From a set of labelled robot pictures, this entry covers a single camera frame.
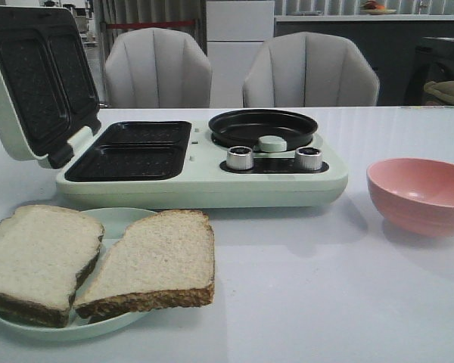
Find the dark washing machine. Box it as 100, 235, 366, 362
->
404, 37, 454, 105

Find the green breakfast maker lid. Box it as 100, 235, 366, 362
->
0, 5, 101, 169

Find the fruit plate on counter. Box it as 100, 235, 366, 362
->
359, 0, 396, 15

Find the grey upholstered chair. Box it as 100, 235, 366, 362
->
104, 28, 212, 108
242, 32, 380, 108

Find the white refrigerator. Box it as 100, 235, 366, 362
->
206, 1, 275, 108

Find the left silver control knob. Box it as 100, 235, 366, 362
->
225, 146, 253, 171

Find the dark kitchen counter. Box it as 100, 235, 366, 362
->
275, 14, 454, 106

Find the black round frying pan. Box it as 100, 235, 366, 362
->
208, 109, 318, 151

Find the pink plastic bowl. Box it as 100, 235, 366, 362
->
366, 158, 454, 237

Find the green breakfast maker base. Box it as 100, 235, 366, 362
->
56, 120, 348, 209

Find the left grey upholstered chair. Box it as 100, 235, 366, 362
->
104, 28, 212, 108

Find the right silver control knob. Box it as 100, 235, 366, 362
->
294, 147, 322, 171

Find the right grey upholstered chair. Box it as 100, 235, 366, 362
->
242, 32, 380, 108

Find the bread slice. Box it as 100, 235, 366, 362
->
0, 205, 104, 327
74, 209, 215, 318

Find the light green round plate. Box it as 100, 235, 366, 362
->
0, 207, 154, 342

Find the silver control knob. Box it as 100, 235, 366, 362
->
225, 146, 253, 171
294, 147, 322, 171

